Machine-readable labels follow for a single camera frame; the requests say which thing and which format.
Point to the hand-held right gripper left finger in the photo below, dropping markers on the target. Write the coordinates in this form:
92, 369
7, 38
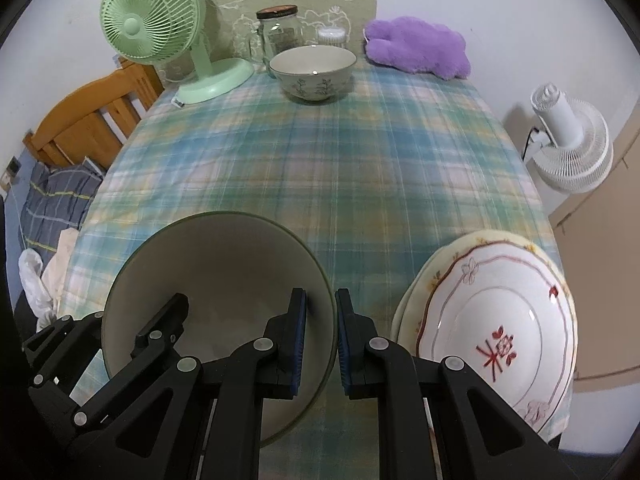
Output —
299, 340

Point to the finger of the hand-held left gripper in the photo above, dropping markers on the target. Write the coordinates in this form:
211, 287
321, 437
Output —
162, 322
60, 350

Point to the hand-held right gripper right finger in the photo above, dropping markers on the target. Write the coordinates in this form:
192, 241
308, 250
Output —
345, 345

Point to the grey bowl with blue flowers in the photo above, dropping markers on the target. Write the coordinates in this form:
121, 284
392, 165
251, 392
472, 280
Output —
225, 270

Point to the white plate with red pattern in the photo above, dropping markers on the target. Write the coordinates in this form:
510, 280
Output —
500, 310

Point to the cream scalloped plate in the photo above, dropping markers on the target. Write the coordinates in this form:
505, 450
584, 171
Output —
480, 238

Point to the white cloth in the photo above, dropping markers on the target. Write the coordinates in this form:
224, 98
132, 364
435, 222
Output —
35, 280

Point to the blue plaid bedding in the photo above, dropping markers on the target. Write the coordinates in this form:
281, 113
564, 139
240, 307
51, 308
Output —
55, 200

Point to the plaid tablecloth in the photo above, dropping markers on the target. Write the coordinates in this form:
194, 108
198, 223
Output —
325, 170

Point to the wooden chair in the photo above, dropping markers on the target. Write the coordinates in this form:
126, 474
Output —
75, 120

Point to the grey bowl with leaf print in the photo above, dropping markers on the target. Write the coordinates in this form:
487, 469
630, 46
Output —
310, 85

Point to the white fan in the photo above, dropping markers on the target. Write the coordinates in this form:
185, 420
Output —
575, 150

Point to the glass jar with dark lid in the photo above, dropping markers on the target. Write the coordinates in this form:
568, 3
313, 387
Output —
280, 35

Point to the purple plush toy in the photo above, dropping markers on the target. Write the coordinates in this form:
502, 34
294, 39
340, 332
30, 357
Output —
415, 47

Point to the clear cotton swab container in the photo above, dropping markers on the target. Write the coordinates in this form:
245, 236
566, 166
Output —
332, 36

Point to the green table fan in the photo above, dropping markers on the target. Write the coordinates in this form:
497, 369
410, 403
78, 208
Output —
145, 15

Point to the wall outlet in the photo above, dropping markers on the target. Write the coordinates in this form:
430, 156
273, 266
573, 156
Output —
12, 166

